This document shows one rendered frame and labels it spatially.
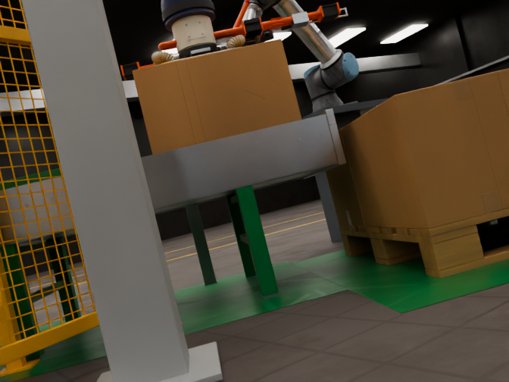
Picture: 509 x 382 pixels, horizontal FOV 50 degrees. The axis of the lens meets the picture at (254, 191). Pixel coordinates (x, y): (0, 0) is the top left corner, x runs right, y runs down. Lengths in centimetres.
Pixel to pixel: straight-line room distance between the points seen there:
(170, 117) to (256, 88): 35
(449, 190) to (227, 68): 100
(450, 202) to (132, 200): 92
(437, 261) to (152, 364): 86
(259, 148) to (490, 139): 77
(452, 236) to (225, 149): 83
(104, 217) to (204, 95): 105
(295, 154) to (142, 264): 95
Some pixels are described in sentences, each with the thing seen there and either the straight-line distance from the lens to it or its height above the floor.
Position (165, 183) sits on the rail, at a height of 48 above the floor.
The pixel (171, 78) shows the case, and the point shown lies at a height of 89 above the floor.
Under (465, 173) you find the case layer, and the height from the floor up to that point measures 27.
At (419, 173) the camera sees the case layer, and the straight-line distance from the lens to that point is 166.
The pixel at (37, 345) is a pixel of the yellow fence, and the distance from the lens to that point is 161.
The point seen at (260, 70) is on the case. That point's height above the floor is 84.
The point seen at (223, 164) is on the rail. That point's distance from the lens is 198.
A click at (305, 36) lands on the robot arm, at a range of 314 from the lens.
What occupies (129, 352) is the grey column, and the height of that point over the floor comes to 9.
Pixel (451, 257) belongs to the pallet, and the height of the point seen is 5.
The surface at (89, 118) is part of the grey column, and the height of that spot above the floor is 60.
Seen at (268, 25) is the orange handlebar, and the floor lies 107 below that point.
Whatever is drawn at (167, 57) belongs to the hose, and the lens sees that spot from 230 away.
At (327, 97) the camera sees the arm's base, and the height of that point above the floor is 84.
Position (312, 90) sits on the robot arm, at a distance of 332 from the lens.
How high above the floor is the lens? 33
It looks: 1 degrees up
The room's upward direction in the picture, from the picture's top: 14 degrees counter-clockwise
